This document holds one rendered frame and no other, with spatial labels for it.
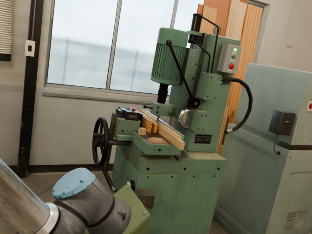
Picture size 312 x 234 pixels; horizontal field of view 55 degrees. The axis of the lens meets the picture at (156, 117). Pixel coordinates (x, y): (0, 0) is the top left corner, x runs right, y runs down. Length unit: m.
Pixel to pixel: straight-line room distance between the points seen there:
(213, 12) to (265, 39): 0.97
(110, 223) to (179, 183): 0.73
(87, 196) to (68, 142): 2.06
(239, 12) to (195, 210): 2.43
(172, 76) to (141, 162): 0.52
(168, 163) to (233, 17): 2.29
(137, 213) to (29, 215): 0.42
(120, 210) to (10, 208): 0.42
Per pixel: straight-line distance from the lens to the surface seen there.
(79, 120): 3.11
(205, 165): 1.87
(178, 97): 1.82
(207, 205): 2.02
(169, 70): 1.73
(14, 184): 0.96
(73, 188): 1.10
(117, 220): 1.20
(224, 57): 1.81
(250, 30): 3.79
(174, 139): 1.64
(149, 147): 1.58
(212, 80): 1.75
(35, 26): 2.84
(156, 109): 1.80
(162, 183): 1.77
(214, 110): 1.91
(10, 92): 2.96
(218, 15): 3.53
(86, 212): 1.12
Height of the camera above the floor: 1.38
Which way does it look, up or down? 12 degrees down
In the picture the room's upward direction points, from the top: 10 degrees clockwise
